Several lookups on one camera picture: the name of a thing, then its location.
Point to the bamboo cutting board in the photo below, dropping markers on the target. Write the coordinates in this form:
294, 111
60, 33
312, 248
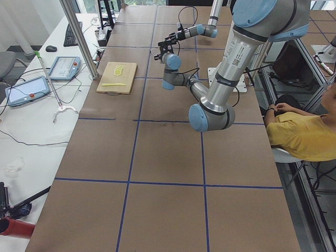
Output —
127, 77

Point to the red cylinder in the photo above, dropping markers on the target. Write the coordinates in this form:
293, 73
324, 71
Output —
16, 228

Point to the white chair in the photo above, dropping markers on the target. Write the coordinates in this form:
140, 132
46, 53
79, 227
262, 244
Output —
282, 156

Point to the black computer mouse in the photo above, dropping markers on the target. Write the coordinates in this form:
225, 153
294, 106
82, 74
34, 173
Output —
51, 48

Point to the person in yellow shirt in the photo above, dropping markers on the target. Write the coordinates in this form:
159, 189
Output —
304, 135

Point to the metal grabber stick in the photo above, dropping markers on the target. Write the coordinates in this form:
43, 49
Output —
61, 107

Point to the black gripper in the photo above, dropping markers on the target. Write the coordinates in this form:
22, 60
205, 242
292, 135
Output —
161, 53
179, 35

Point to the far teach pendant tablet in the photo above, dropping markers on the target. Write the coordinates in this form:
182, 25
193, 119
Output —
64, 68

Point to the black keyboard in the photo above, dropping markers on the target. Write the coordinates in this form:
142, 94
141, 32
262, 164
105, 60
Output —
70, 39

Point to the teach pendant tablet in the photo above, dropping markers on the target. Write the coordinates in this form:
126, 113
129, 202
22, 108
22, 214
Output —
27, 91
64, 68

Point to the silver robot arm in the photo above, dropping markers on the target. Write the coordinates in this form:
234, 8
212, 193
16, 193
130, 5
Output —
207, 30
254, 23

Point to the black box with label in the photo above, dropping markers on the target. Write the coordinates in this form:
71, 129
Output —
103, 35

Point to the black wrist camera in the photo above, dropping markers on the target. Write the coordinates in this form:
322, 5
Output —
179, 27

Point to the aluminium frame post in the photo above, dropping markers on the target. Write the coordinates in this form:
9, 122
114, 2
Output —
73, 22

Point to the near teach pendant tablet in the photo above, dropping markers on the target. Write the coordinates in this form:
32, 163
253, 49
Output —
27, 91

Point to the yellow plastic knife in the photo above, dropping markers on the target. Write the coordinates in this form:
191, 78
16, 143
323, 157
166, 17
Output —
113, 84

